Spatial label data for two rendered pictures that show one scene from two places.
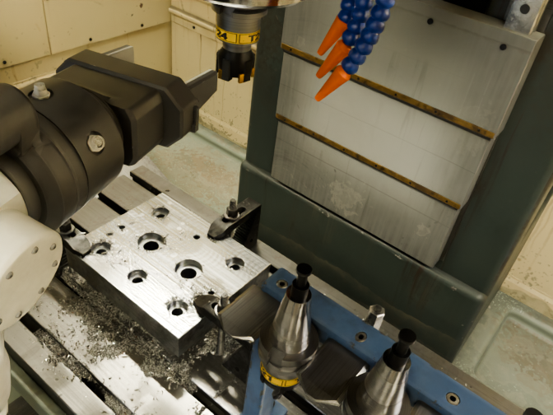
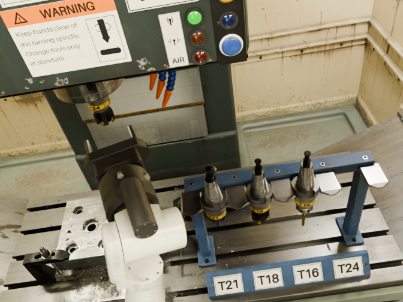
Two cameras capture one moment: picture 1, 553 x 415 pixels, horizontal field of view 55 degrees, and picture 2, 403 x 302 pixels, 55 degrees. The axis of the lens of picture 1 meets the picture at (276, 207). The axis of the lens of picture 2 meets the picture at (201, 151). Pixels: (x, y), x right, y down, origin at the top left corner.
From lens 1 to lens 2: 0.41 m
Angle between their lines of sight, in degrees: 23
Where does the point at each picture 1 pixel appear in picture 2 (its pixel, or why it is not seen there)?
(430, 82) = not seen: hidden behind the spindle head
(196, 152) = (26, 174)
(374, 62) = not seen: hidden behind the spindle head
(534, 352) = (264, 138)
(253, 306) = (189, 200)
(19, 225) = (170, 210)
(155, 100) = (137, 150)
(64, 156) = (149, 187)
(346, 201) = (148, 136)
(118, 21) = not seen: outside the picture
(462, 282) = (223, 132)
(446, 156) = (183, 85)
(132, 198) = (45, 219)
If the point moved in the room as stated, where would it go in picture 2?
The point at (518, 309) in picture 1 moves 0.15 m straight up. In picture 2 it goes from (245, 124) to (243, 102)
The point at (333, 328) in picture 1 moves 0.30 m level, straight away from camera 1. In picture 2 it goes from (223, 182) to (177, 117)
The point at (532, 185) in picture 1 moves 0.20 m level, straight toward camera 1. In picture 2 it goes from (224, 72) to (236, 105)
